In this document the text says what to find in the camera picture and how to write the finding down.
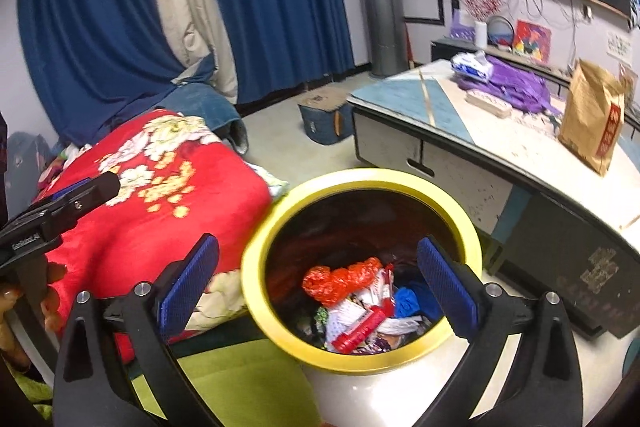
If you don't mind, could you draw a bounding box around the red floral blanket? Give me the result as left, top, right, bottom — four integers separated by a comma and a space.
32, 109, 274, 364

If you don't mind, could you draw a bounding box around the brown paper bag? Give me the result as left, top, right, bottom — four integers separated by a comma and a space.
557, 58, 637, 178

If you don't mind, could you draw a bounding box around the blue white coffee table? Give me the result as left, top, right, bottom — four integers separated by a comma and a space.
346, 58, 640, 341

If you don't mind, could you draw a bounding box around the white wall notice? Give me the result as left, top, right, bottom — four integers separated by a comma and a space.
605, 29, 632, 58

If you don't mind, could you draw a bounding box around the blue white tissue pack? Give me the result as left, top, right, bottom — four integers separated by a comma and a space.
449, 50, 494, 80

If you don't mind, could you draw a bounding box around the round table ornament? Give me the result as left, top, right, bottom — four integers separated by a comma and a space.
485, 15, 516, 50

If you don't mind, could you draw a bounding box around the red snack tube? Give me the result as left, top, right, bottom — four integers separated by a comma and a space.
330, 306, 389, 355

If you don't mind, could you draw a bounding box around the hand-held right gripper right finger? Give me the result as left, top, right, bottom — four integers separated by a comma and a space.
415, 234, 586, 427

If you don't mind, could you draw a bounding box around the purple bag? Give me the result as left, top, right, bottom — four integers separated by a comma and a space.
457, 56, 564, 116

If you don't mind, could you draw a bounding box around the blue storage stool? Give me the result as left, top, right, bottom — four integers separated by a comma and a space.
297, 86, 356, 144

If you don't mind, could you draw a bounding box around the red plastic bag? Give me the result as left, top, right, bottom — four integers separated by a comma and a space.
301, 256, 384, 307

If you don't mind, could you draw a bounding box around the beige curtain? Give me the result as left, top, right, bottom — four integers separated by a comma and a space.
147, 0, 239, 106

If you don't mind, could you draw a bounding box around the clear plastic bag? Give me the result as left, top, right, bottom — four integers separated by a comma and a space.
375, 314, 434, 339

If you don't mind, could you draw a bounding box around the blue curtain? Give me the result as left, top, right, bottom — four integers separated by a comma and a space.
17, 0, 217, 146
195, 0, 357, 106

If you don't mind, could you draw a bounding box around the purple box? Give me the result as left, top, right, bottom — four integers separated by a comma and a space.
451, 9, 476, 39

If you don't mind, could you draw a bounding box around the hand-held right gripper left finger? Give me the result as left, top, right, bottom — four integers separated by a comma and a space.
52, 233, 223, 427

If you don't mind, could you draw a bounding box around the white vase with red flowers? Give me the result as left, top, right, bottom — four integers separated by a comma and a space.
463, 0, 506, 50

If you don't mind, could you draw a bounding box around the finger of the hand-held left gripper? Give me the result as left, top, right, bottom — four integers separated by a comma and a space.
34, 178, 94, 208
39, 171, 122, 236

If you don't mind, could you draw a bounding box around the person's green clothing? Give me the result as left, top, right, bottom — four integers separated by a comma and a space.
129, 338, 322, 427

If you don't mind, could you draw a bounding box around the blue white cloth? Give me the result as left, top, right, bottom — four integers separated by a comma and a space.
169, 54, 219, 86

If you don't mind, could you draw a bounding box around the colourful picture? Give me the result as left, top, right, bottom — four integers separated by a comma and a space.
512, 19, 552, 60

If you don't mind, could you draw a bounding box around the white power strip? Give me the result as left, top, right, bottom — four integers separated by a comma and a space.
464, 89, 514, 118

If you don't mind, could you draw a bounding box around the yellow rimmed trash bin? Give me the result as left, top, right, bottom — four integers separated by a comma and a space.
240, 167, 484, 427

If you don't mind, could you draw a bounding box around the person's left hand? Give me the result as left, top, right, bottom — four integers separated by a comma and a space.
0, 259, 68, 366

